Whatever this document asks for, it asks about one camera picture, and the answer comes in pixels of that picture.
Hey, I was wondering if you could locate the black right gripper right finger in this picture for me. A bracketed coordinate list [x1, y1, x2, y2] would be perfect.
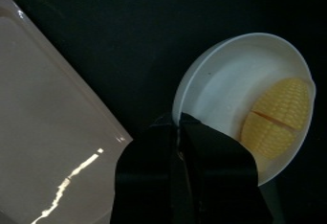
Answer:
[172, 112, 275, 224]

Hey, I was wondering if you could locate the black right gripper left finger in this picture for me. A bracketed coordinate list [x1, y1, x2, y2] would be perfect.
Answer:
[108, 115, 180, 224]

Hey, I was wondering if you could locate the white round plate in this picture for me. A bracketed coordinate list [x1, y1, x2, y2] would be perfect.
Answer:
[171, 32, 316, 187]

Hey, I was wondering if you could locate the grey plastic tray plate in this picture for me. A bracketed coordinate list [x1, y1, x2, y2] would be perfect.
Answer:
[0, 0, 133, 224]

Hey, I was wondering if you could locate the yellow toy corn cob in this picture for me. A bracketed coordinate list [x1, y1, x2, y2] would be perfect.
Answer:
[239, 78, 312, 161]

